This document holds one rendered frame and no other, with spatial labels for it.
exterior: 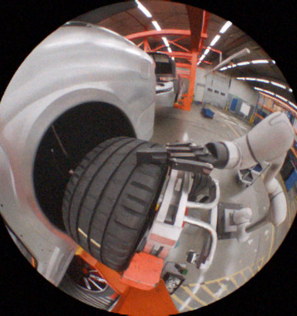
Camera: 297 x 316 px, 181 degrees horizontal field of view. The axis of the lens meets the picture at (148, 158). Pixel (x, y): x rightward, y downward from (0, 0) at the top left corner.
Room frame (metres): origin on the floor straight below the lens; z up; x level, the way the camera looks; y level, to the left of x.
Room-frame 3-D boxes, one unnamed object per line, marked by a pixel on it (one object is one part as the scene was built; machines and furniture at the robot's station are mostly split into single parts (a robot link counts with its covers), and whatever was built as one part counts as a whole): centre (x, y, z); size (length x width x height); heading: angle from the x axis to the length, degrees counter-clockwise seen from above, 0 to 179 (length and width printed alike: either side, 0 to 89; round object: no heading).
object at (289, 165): (0.01, -6.44, 0.49); 0.64 x 0.54 x 0.97; 62
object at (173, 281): (-0.49, -0.16, 0.51); 0.20 x 0.14 x 0.13; 150
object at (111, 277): (-0.23, 0.34, 0.69); 0.52 x 0.17 x 0.35; 68
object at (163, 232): (0.10, -0.07, 0.85); 0.54 x 0.07 x 0.54; 158
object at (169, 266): (-0.50, -0.15, 0.44); 0.43 x 0.17 x 0.03; 158
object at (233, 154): (0.17, -0.24, 1.18); 0.09 x 0.06 x 0.09; 3
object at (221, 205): (-0.05, -1.06, 0.15); 0.50 x 0.50 x 0.30; 72
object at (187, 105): (3.64, -1.31, 1.75); 0.68 x 0.16 x 2.45; 68
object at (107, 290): (-0.52, 0.56, 0.39); 0.66 x 0.66 x 0.24
